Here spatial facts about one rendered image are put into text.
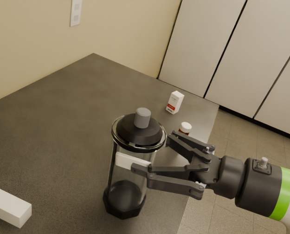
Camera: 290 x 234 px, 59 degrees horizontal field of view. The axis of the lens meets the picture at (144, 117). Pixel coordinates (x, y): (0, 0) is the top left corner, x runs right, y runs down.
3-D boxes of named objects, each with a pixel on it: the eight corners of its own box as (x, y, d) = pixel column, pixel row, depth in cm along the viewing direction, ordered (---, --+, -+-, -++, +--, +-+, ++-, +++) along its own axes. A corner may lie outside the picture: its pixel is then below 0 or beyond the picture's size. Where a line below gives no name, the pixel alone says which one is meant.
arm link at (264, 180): (262, 231, 45) (262, 193, 52) (287, 184, 39) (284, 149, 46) (227, 218, 47) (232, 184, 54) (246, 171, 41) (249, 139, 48)
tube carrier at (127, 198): (93, 205, 59) (101, 133, 47) (114, 174, 68) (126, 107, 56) (135, 226, 57) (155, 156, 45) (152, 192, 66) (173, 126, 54)
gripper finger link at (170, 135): (208, 160, 48) (212, 158, 49) (166, 131, 55) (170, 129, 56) (203, 176, 50) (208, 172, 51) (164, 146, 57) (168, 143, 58)
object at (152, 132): (106, 141, 49) (110, 113, 45) (127, 119, 56) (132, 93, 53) (150, 160, 47) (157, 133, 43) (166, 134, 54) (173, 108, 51)
